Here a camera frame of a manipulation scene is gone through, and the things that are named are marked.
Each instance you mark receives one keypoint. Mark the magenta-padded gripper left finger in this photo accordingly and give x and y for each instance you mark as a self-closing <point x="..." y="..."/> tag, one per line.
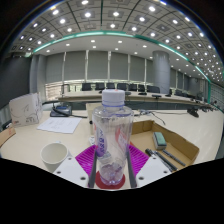
<point x="71" y="171"/>

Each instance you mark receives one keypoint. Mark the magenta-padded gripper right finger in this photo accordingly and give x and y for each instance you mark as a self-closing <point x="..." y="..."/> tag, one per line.
<point x="150" y="171"/>

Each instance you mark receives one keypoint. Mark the clear plastic water bottle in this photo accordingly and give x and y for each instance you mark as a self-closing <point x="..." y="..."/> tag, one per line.
<point x="112" y="140"/>

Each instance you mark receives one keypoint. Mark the black marker pen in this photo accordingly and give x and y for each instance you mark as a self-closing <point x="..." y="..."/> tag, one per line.
<point x="174" y="158"/>
<point x="161" y="160"/>

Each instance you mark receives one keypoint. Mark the white ceramic mug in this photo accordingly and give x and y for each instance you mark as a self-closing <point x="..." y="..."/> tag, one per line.
<point x="53" y="156"/>

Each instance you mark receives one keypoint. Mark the flat round red coaster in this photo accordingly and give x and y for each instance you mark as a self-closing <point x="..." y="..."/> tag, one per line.
<point x="100" y="182"/>

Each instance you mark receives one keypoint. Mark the green whiteboard eraser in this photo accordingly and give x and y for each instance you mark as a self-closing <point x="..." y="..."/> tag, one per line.
<point x="159" y="140"/>

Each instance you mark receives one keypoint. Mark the red-sided open cardboard box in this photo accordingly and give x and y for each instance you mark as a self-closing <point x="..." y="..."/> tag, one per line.
<point x="183" y="146"/>

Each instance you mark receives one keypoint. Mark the white printed paper sheet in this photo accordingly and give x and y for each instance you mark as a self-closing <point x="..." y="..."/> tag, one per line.
<point x="60" y="125"/>

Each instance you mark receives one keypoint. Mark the black desk telephone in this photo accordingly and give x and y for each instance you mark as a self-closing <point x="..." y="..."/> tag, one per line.
<point x="61" y="111"/>

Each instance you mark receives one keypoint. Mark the long curved conference desk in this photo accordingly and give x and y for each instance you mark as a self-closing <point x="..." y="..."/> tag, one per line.
<point x="150" y="101"/>

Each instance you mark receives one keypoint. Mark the black desk microphones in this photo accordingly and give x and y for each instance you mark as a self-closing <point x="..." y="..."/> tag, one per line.
<point x="192" y="111"/>

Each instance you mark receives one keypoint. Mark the white printed cardboard box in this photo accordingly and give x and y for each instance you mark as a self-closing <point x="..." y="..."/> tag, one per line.
<point x="25" y="110"/>

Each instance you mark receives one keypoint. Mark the row of black office chairs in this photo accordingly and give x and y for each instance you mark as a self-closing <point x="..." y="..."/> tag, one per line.
<point x="116" y="86"/>

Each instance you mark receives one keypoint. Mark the round recessed ceiling lights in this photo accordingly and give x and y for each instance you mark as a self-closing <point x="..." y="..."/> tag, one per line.
<point x="116" y="14"/>

